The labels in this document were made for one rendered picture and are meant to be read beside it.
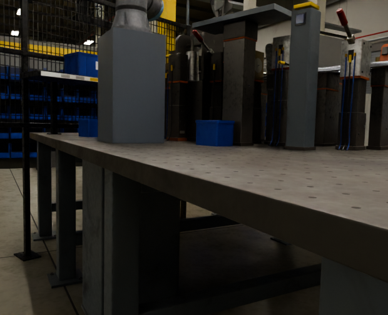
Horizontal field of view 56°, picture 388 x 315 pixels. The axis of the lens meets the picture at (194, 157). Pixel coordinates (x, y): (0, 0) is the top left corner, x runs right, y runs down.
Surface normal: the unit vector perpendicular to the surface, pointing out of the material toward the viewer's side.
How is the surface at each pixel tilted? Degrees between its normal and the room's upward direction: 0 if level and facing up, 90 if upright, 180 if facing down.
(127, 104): 90
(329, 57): 90
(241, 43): 90
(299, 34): 90
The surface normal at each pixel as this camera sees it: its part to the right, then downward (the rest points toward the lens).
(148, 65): 0.49, 0.08
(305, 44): -0.69, 0.04
